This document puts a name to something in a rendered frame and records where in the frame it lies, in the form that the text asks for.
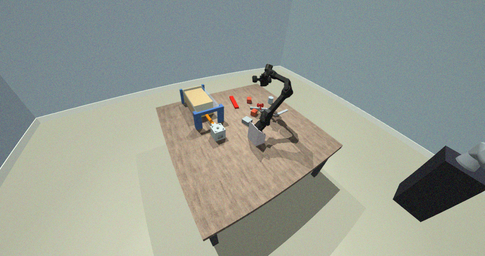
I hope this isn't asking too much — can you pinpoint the red flat bar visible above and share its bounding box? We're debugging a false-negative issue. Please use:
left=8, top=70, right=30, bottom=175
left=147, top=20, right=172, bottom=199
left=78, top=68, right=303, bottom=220
left=229, top=96, right=239, bottom=109

